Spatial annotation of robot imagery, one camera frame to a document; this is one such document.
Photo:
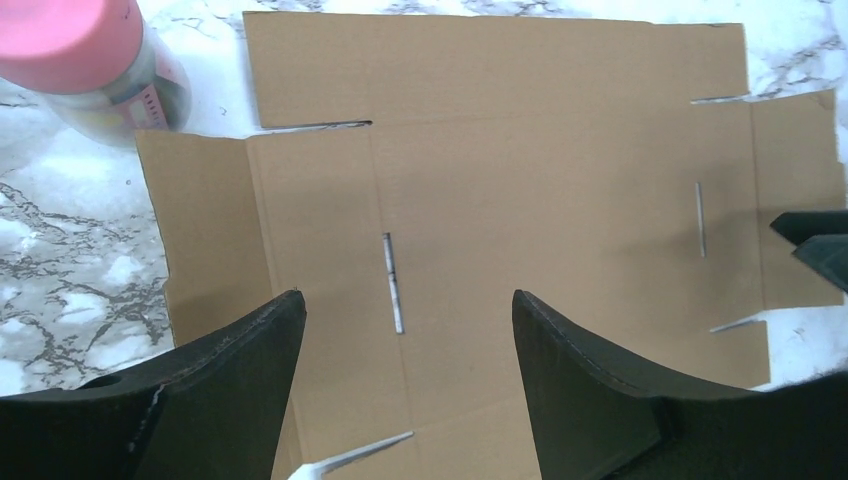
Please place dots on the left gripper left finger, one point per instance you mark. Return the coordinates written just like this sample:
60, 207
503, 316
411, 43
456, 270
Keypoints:
210, 409

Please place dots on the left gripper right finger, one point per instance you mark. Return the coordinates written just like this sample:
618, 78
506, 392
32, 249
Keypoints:
600, 411

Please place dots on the brown cardboard box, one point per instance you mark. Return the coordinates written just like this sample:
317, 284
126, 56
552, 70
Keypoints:
414, 171

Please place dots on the pink-capped clear bottle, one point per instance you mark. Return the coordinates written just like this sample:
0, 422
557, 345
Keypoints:
97, 64

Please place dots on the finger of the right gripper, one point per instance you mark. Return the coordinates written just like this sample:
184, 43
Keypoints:
820, 241

